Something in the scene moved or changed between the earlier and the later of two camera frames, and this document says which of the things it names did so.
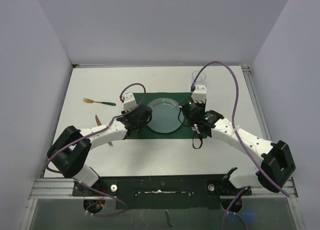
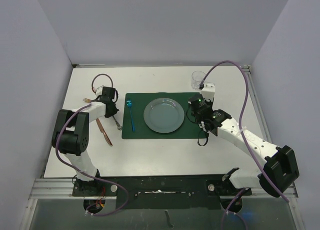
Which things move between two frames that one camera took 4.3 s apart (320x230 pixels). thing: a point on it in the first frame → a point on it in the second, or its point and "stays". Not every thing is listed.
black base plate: [168, 192] stays
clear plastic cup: [202, 77] stays
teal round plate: [165, 114] stays
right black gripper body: [203, 105] → [210, 102]
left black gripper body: [141, 128] → [115, 110]
